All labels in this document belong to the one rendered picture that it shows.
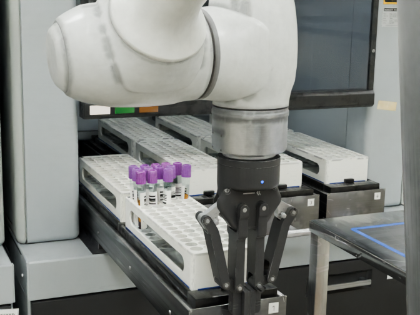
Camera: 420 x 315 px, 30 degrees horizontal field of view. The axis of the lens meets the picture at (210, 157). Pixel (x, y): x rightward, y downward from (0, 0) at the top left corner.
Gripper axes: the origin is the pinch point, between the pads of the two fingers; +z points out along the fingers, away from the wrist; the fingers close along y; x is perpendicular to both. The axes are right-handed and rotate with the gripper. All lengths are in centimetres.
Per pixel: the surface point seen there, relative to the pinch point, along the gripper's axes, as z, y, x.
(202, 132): -7, -29, -85
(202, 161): -7, -17, -55
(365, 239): -2.2, -27.5, -14.9
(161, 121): -7, -25, -104
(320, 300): 11.2, -25.9, -24.2
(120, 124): -7, -13, -100
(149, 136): -7, -15, -83
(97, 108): -19, 5, -51
